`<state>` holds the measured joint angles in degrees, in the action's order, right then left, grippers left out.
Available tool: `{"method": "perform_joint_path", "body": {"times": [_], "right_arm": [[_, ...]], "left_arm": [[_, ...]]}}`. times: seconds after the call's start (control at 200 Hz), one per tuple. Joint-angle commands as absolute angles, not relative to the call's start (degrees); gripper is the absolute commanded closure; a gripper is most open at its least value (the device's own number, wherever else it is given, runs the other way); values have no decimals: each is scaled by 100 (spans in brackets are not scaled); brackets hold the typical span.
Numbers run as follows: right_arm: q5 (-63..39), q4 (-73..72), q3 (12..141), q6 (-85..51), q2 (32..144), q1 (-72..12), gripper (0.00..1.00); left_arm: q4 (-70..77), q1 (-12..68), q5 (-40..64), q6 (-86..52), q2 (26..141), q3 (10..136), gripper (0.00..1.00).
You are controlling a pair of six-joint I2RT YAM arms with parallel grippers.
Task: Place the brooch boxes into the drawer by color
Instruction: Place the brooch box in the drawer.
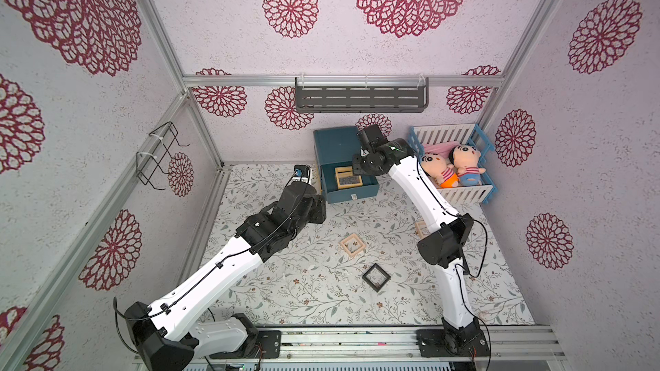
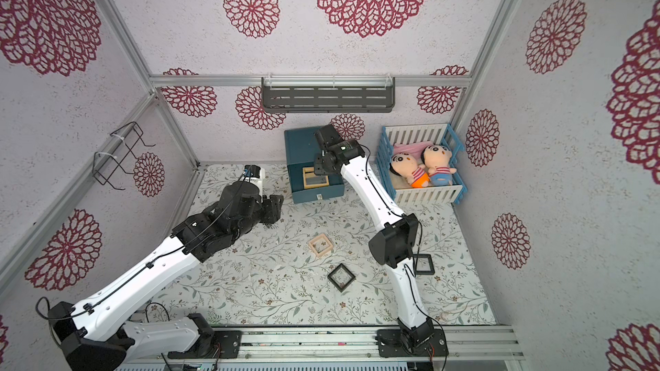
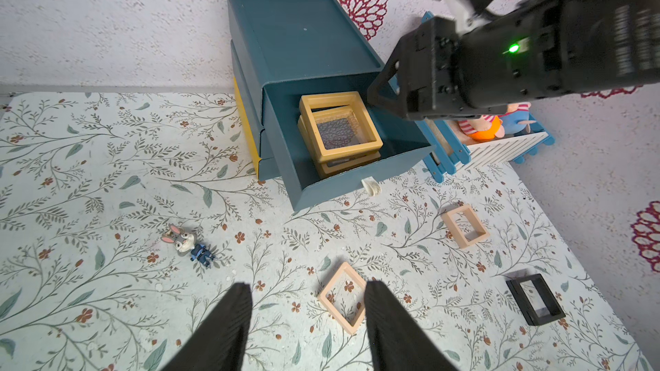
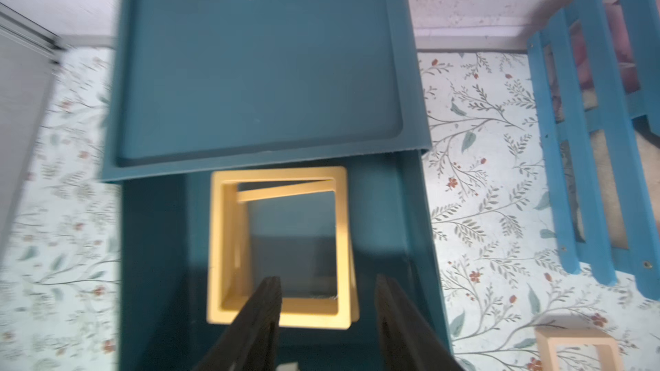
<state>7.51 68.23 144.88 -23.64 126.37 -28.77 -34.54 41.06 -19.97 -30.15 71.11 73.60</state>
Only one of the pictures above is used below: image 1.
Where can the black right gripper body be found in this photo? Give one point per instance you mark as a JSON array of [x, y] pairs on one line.
[[364, 163]]

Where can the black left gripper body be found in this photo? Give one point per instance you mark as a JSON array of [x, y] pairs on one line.
[[315, 214]]

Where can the large yellow brooch box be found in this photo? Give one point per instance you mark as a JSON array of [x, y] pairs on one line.
[[346, 178]]

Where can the teal three-drawer cabinet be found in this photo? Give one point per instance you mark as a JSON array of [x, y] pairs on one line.
[[334, 148]]

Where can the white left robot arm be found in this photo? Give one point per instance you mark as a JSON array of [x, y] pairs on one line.
[[167, 334]]

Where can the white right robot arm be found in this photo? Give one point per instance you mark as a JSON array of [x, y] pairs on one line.
[[464, 334]]

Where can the small beige brooch box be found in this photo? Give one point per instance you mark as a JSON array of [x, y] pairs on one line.
[[352, 245]]

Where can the beige brooch box right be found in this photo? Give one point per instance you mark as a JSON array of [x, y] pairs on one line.
[[421, 229]]

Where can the black brooch box centre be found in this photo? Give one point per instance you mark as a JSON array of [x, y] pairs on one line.
[[376, 277]]

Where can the pink crib blanket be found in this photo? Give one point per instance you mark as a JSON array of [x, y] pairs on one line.
[[443, 149]]

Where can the plush doll orange shorts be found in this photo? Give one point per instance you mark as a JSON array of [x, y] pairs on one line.
[[441, 172]]

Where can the blue white toy crib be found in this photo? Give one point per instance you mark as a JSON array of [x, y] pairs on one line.
[[466, 134]]

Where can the plush doll blue shorts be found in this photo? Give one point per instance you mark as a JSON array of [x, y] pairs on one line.
[[466, 158]]

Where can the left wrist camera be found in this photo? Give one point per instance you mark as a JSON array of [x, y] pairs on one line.
[[302, 173]]

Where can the grey wall shelf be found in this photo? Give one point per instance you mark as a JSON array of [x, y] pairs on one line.
[[362, 99]]

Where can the black wire wall rack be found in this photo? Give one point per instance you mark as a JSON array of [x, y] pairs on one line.
[[148, 163]]

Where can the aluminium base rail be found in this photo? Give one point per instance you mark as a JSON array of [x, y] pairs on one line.
[[395, 344]]

